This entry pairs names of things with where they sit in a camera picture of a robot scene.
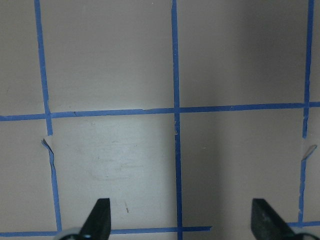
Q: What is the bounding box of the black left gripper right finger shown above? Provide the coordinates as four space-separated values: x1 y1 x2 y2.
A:
251 198 296 240

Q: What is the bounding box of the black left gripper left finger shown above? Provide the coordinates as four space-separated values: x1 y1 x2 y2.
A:
77 198 111 240

